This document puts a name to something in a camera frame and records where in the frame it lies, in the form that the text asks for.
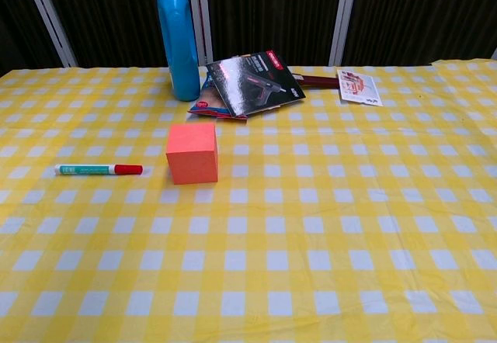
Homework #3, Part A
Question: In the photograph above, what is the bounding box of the dark pleated curtain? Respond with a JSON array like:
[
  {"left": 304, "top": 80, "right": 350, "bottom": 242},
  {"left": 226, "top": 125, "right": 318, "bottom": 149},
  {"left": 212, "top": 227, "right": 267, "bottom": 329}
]
[{"left": 0, "top": 0, "right": 497, "bottom": 71}]

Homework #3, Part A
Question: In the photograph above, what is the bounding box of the black glue gun package card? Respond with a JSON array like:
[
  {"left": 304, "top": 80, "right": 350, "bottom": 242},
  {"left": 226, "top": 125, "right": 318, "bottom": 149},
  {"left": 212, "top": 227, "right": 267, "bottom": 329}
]
[{"left": 205, "top": 50, "right": 307, "bottom": 118}]

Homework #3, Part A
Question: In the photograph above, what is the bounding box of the white marker red cap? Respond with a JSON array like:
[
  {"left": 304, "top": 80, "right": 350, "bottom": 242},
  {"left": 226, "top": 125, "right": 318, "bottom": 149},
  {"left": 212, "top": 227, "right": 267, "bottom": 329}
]
[{"left": 54, "top": 163, "right": 144, "bottom": 178}]

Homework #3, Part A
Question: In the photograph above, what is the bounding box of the orange cube block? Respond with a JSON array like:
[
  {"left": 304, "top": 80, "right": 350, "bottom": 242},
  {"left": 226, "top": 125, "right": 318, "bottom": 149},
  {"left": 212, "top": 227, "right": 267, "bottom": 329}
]
[{"left": 165, "top": 122, "right": 220, "bottom": 185}]

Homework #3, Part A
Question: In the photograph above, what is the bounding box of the white printed package card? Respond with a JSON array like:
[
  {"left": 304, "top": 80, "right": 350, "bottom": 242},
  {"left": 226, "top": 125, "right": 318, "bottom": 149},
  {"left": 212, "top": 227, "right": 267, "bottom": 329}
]
[{"left": 336, "top": 68, "right": 384, "bottom": 107}]

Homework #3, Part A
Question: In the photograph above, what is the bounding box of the white metal frame post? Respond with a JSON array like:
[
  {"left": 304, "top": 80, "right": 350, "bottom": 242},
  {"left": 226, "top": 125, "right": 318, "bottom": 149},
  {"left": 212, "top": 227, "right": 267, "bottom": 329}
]
[
  {"left": 186, "top": 0, "right": 214, "bottom": 68},
  {"left": 328, "top": 0, "right": 360, "bottom": 67},
  {"left": 21, "top": 0, "right": 78, "bottom": 68}
]

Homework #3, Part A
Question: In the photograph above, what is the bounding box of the blue orange package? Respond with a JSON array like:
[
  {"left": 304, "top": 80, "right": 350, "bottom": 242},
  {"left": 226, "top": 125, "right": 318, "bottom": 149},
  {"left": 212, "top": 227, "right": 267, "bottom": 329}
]
[{"left": 187, "top": 77, "right": 249, "bottom": 122}]

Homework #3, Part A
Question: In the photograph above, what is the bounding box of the dark red tool handle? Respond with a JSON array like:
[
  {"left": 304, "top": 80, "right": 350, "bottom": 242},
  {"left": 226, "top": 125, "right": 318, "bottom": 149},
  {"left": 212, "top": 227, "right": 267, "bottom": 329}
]
[{"left": 291, "top": 72, "right": 341, "bottom": 90}]

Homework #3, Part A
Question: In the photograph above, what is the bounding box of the yellow checkered tablecloth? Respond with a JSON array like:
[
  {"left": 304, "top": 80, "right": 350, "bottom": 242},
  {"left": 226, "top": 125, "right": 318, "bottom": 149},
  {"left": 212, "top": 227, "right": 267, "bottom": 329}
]
[{"left": 0, "top": 58, "right": 497, "bottom": 343}]

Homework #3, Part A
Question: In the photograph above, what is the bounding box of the blue plastic bottle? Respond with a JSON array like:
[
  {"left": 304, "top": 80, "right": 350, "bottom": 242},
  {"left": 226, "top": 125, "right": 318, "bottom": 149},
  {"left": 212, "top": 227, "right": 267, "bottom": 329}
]
[{"left": 156, "top": 0, "right": 201, "bottom": 102}]

